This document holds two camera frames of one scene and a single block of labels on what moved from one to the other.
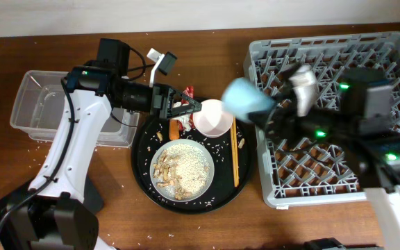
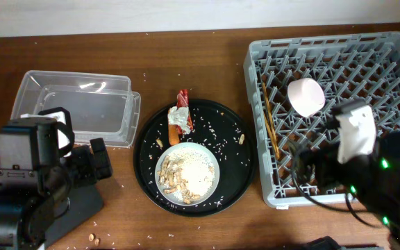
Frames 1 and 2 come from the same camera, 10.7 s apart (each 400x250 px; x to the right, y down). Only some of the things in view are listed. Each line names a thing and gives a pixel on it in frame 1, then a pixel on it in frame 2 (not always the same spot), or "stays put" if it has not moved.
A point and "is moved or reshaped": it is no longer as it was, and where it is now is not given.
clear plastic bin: [40, 110] stays put
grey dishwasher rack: [307, 73] stays put
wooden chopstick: [235, 151] → [271, 120]
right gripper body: [311, 128] → [328, 173]
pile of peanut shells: [164, 171] is moved or reshaped
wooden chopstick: [232, 127] is moved or reshaped
